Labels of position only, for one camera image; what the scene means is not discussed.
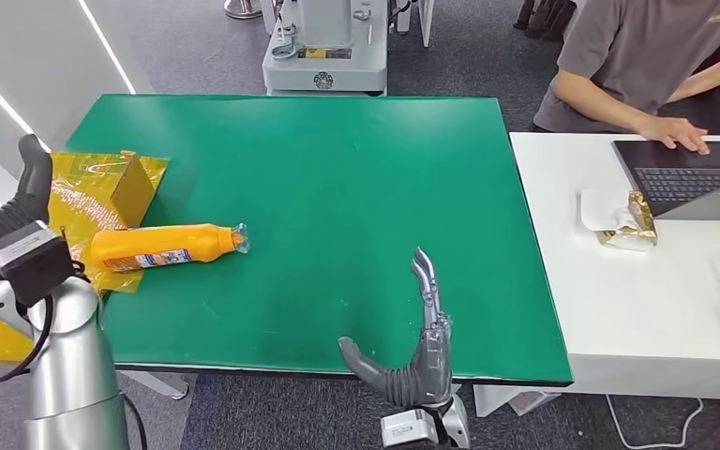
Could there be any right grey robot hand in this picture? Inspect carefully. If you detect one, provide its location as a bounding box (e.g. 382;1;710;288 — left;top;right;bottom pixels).
337;247;455;410

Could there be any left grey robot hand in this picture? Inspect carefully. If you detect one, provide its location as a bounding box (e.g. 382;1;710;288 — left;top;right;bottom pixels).
0;133;53;275

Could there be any person's right hand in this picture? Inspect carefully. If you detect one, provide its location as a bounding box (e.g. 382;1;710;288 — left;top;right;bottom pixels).
636;114;711;156

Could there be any orange detergent bottle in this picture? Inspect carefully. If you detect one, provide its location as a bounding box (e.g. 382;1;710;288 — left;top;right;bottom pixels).
89;222;250;275

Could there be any dark grey laptop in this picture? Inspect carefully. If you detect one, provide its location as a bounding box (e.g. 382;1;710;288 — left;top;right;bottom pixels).
612;139;720;223

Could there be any person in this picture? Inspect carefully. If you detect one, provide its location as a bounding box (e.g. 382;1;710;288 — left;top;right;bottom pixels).
532;0;720;156

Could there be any yellow plastic-wrapped cardboard box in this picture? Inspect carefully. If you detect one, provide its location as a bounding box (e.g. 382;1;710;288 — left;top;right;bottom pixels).
0;150;170;368

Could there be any gold foil packet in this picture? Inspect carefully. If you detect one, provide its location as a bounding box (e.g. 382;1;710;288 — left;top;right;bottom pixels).
594;190;659;253

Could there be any white paper napkin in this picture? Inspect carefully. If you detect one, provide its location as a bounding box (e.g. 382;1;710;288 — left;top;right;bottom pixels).
578;188;639;234

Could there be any black chair base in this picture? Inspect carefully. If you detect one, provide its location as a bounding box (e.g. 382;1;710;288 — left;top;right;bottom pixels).
512;0;578;39

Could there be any green table mat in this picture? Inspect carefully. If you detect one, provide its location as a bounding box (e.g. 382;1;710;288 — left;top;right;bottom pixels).
65;94;576;387

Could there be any white table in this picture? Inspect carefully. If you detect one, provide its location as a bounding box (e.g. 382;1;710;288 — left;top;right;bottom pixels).
472;131;720;418

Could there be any white table leg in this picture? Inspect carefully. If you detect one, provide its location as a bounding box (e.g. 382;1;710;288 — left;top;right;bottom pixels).
117;371;190;400

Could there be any white furniture panel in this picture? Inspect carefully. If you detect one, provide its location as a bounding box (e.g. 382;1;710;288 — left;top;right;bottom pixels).
396;0;436;49

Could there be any white machine base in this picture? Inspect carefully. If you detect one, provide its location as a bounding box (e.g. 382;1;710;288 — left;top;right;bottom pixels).
262;0;391;97

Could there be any round metal stand base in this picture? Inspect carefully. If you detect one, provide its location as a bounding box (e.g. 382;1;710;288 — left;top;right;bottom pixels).
223;0;263;20

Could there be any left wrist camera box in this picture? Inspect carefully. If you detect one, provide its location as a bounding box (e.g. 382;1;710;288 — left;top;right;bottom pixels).
0;220;79;308

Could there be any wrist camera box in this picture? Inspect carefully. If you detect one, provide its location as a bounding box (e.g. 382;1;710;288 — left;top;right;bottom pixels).
380;408;441;450
0;220;79;308

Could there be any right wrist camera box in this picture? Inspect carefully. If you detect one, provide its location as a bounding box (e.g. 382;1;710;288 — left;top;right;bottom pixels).
380;408;441;450

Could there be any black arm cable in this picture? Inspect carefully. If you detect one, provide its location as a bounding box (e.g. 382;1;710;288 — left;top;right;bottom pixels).
0;294;57;383

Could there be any white floor cable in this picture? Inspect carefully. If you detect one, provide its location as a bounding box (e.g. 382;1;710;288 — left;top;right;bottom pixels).
605;395;706;450

